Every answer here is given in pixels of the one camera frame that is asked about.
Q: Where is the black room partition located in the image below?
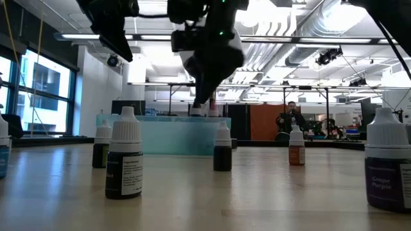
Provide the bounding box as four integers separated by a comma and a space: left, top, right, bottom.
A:
226, 104, 251, 141

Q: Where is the translucent teal plastic bin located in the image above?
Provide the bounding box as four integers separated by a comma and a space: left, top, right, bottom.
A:
96, 114, 232, 157

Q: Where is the black computer monitor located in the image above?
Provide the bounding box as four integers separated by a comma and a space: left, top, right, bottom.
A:
111, 99, 146, 116

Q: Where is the long ceiling light bar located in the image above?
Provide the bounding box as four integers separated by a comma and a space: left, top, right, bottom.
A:
54, 31, 399, 46

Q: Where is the small orange dropper bottle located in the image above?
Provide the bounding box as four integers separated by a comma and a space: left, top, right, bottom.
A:
288, 124, 306, 166

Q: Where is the large red-tipped coloring bottle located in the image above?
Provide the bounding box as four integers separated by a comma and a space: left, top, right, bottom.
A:
207, 99, 220, 117

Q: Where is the thin yellow hanging cable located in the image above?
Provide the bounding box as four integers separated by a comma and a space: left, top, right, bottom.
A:
2, 0, 49, 135
30, 0, 45, 139

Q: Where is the white lampshade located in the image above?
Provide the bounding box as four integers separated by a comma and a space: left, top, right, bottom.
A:
335, 112, 354, 128

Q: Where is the black ceiling spotlight cluster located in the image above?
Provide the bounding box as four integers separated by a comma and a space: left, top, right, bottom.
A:
315, 47, 344, 67

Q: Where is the orange room partition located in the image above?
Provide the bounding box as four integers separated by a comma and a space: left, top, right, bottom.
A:
250, 103, 283, 141

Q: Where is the small blue dropper bottle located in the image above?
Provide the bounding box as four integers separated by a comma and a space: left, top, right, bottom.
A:
0, 112, 11, 180

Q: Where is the small green dropper bottle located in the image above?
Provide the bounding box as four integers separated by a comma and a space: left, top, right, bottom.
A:
92, 119, 113, 169

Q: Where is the small black dropper bottle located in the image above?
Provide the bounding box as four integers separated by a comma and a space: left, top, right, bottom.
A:
213, 121, 232, 172

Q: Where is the silver ceiling ventilation duct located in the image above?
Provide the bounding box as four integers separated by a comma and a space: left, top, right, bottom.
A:
284, 0, 367, 67

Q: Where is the white black sphere on pole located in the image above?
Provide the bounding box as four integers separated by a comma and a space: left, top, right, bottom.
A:
179, 28, 244, 112

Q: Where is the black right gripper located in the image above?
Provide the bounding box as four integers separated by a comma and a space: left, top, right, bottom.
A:
166, 0, 250, 110

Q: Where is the person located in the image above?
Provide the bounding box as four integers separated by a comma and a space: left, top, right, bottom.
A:
275, 101, 310, 142

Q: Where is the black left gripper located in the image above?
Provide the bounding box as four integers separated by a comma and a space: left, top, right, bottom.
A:
76, 0, 140, 64

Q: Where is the black office chair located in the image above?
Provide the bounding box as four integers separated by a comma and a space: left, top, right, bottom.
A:
1, 114, 24, 139

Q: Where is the large room window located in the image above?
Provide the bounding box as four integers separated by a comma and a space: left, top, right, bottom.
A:
0, 47, 78, 137

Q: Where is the black metal gantry frame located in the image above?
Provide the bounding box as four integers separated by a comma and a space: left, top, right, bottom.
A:
128, 81, 411, 116

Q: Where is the grape purple dropper bottle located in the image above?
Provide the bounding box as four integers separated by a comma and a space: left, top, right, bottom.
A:
364, 107, 411, 214

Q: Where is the dark monitor on desk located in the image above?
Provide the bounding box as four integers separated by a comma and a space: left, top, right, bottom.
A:
359, 98, 383, 129

